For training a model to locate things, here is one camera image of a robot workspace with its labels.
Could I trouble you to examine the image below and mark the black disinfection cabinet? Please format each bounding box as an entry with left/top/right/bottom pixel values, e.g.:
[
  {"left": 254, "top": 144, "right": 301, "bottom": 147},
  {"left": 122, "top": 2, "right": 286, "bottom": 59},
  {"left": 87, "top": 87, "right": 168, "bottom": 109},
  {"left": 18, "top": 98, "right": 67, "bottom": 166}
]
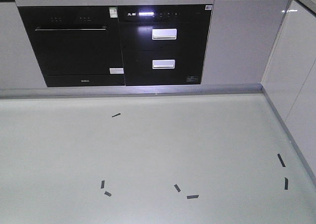
[{"left": 118, "top": 3, "right": 213, "bottom": 86}]

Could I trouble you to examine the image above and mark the black built-in dishwasher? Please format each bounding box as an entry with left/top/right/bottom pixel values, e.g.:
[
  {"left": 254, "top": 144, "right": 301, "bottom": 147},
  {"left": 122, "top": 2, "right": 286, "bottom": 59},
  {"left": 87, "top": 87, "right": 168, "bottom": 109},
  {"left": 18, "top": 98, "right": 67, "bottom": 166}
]
[{"left": 16, "top": 0, "right": 125, "bottom": 87}]

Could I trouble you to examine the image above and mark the white cabinet door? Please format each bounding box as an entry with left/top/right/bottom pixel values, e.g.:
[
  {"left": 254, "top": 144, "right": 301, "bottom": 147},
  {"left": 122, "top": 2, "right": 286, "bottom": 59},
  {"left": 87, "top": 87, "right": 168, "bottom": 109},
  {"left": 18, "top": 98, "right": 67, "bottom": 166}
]
[
  {"left": 201, "top": 0, "right": 288, "bottom": 85},
  {"left": 0, "top": 2, "right": 46, "bottom": 89}
]

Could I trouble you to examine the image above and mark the white side cabinet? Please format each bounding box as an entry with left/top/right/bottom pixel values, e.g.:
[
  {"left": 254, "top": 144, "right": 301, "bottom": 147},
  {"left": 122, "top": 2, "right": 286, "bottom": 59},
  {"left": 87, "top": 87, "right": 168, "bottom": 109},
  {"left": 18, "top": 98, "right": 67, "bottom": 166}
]
[{"left": 262, "top": 0, "right": 316, "bottom": 174}]

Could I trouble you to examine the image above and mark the lower silver drawer handle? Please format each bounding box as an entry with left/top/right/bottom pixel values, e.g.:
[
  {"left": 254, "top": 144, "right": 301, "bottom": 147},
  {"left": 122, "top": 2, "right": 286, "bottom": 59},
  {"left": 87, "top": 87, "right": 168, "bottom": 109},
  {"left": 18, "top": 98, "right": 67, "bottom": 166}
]
[{"left": 152, "top": 59, "right": 176, "bottom": 70}]

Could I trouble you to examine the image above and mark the silver drawer handle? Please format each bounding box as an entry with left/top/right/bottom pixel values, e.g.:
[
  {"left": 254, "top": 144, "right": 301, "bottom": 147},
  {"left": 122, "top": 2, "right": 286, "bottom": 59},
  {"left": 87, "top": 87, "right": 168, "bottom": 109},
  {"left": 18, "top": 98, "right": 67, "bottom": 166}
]
[
  {"left": 152, "top": 59, "right": 176, "bottom": 70},
  {"left": 152, "top": 29, "right": 177, "bottom": 40}
]

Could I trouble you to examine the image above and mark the upper silver drawer handle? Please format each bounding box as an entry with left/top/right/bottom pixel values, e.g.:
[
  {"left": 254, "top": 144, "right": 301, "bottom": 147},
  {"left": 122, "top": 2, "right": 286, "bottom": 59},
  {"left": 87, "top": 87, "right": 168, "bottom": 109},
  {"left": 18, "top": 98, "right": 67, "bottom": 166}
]
[{"left": 152, "top": 29, "right": 177, "bottom": 40}]

